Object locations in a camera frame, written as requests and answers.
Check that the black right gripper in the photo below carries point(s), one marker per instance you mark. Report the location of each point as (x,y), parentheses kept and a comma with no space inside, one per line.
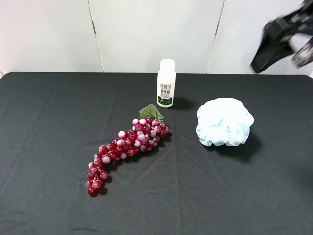
(274,45)

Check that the blue white bath loofah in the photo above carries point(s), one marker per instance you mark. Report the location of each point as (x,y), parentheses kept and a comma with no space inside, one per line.
(223,121)

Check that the white milk bottle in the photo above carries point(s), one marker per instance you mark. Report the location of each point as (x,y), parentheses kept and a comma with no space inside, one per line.
(166,79)

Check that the red artificial grape bunch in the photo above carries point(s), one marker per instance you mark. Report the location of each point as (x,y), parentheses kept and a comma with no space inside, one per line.
(146,133)

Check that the black tablecloth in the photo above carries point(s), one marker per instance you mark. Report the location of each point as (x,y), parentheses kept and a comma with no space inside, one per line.
(51,125)

